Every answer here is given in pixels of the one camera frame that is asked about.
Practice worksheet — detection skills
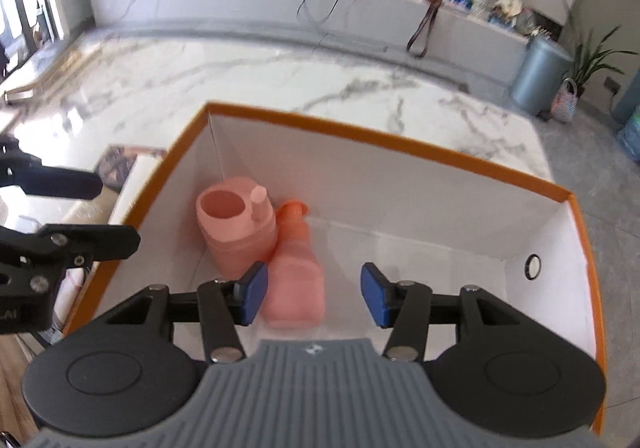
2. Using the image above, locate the potted green plant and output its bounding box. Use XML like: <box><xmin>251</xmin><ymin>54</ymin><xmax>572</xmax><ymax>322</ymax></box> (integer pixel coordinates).
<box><xmin>570</xmin><ymin>26</ymin><xmax>627</xmax><ymax>90</ymax></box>

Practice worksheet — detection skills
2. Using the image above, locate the pink plastic bottle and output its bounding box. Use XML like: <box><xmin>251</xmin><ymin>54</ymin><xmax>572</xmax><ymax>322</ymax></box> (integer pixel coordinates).
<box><xmin>262</xmin><ymin>199</ymin><xmax>327</xmax><ymax>327</ymax></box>

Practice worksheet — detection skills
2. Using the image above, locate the blue water jug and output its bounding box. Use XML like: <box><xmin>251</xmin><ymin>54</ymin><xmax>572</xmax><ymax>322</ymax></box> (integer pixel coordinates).
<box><xmin>615</xmin><ymin>106</ymin><xmax>640</xmax><ymax>165</ymax></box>

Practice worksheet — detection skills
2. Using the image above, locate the orange box with white inside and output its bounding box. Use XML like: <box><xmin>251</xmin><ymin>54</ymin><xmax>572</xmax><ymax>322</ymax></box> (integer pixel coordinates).
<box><xmin>62</xmin><ymin>101</ymin><xmax>608</xmax><ymax>434</ymax></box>

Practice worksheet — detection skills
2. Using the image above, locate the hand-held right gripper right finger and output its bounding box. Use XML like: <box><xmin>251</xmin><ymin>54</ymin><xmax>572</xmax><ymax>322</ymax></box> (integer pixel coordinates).
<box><xmin>360</xmin><ymin>262</ymin><xmax>538</xmax><ymax>363</ymax></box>

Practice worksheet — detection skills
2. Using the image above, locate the woven handbag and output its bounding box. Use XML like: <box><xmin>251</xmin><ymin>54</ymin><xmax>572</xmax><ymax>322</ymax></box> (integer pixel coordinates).
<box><xmin>550</xmin><ymin>77</ymin><xmax>580</xmax><ymax>124</ymax></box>

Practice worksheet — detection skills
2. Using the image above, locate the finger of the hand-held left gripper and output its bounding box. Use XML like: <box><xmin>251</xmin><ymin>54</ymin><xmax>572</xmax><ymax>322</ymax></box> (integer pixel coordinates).
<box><xmin>0</xmin><ymin>135</ymin><xmax>104</xmax><ymax>202</ymax></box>
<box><xmin>0</xmin><ymin>223</ymin><xmax>141</xmax><ymax>298</ymax></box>

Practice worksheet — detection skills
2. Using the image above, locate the long grey cabinet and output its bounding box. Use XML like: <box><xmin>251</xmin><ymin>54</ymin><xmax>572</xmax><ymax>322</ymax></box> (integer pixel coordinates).
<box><xmin>90</xmin><ymin>0</ymin><xmax>532</xmax><ymax>95</ymax></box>

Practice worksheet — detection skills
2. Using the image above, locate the grey pedal bin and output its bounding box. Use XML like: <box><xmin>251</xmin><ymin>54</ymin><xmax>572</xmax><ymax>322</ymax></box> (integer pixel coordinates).
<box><xmin>509</xmin><ymin>34</ymin><xmax>575</xmax><ymax>117</ymax></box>

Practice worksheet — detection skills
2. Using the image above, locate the printed card box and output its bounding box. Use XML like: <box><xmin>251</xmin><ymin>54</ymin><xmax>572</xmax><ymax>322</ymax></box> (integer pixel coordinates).
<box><xmin>95</xmin><ymin>144</ymin><xmax>168</xmax><ymax>194</ymax></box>

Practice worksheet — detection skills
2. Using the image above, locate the white cylindrical tube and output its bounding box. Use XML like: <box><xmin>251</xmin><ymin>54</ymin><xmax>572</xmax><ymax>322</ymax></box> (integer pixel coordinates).
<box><xmin>60</xmin><ymin>152</ymin><xmax>169</xmax><ymax>230</ymax></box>

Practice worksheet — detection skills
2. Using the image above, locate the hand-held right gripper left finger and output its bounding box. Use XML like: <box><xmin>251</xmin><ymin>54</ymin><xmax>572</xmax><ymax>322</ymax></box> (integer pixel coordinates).
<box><xmin>97</xmin><ymin>261</ymin><xmax>271</xmax><ymax>364</ymax></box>

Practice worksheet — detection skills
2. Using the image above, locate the black cable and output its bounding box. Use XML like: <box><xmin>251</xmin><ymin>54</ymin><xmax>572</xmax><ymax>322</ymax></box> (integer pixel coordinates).
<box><xmin>297</xmin><ymin>0</ymin><xmax>352</xmax><ymax>30</ymax></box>

